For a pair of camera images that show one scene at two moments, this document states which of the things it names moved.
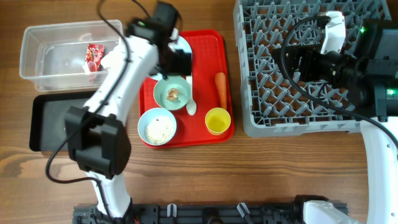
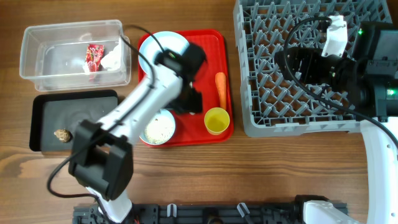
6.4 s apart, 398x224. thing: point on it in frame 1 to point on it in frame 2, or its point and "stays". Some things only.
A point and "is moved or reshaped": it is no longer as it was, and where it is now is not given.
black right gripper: [298, 64] stays
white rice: [160, 129] stays
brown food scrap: [172, 94] is moved or reshaped
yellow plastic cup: [217, 121] stays
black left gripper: [183, 65] to [194, 104]
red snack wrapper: [94, 55] stays
